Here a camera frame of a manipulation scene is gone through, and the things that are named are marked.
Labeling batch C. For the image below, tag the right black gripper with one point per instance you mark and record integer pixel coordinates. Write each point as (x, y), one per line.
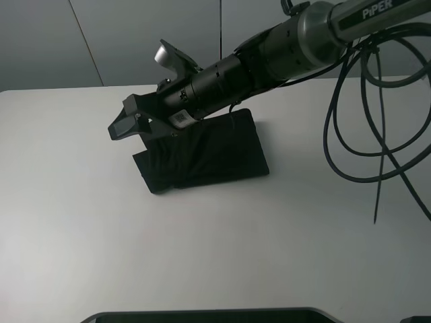
(168, 110)

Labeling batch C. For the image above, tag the black printed t-shirt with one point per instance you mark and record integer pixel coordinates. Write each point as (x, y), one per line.
(222, 149)

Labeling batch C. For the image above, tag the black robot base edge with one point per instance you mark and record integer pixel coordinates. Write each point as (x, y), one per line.
(239, 315)

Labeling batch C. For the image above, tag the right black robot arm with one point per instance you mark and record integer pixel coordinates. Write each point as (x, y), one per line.
(315, 36)

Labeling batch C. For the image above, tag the black object bottom right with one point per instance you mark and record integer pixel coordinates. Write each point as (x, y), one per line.
(417, 319)

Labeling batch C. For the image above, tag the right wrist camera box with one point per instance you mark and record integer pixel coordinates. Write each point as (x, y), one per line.
(175, 60)

